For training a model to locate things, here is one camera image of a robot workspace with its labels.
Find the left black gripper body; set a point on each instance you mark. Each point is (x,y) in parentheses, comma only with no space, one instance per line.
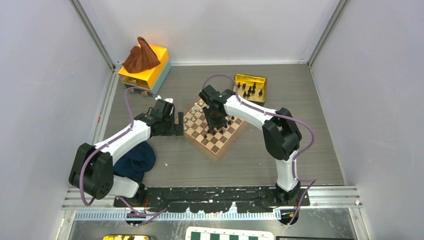
(168,128)

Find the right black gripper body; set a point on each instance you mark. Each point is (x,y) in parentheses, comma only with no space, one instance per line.
(214,121)

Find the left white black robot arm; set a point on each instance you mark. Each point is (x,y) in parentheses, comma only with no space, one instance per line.
(92,171)

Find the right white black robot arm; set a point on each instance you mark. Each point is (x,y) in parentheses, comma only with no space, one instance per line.
(280,133)

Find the wooden chess board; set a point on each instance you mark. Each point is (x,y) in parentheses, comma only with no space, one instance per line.
(215,143)

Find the black chess piece cluster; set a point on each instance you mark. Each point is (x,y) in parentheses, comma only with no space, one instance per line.
(229,128)

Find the white chess piece row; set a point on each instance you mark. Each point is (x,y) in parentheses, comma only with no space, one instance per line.
(194,118)

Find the green white chess mat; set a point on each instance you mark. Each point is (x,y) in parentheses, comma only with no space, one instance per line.
(208,233)

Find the yellow storage box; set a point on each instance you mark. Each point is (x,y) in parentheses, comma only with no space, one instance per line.
(151,79)

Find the gold metal tray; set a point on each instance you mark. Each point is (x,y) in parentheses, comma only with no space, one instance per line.
(251,88)

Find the dark blue cloth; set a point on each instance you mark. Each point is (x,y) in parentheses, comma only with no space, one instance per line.
(136,162)

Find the brown cloth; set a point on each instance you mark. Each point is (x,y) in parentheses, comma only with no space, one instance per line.
(141,58)

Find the gold tin at bottom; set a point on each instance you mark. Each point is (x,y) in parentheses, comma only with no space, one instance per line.
(126,237)

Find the black mounting base plate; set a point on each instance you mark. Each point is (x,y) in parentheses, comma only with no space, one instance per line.
(245,199)

